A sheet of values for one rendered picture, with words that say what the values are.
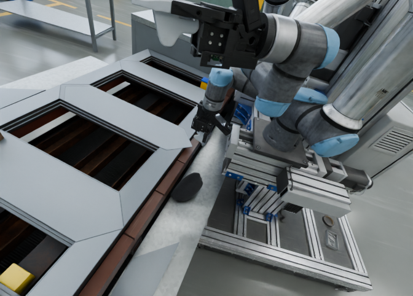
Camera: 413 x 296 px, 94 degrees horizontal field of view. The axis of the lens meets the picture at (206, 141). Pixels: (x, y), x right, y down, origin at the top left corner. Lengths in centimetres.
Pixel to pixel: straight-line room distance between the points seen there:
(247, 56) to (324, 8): 27
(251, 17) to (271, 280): 165
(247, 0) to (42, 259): 83
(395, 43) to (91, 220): 91
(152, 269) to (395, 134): 108
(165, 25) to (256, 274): 163
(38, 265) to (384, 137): 131
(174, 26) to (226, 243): 130
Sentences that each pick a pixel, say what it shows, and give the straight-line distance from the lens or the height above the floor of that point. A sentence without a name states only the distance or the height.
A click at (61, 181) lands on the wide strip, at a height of 85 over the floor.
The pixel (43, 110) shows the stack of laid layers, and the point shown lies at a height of 83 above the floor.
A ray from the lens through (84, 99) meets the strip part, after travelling 117.
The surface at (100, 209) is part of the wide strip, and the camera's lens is 75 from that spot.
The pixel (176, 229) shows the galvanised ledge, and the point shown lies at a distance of 90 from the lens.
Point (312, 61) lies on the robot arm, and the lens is 43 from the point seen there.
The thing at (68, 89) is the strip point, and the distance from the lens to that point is 126.
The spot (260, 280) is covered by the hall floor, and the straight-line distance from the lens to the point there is 172.
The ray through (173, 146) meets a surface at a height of 85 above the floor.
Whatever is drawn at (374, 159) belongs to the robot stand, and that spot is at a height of 103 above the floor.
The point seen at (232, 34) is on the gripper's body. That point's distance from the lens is 33.
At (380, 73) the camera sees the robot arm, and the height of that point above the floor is 142.
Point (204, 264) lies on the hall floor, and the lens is 160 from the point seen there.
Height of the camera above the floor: 152
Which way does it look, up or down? 43 degrees down
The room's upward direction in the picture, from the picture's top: 19 degrees clockwise
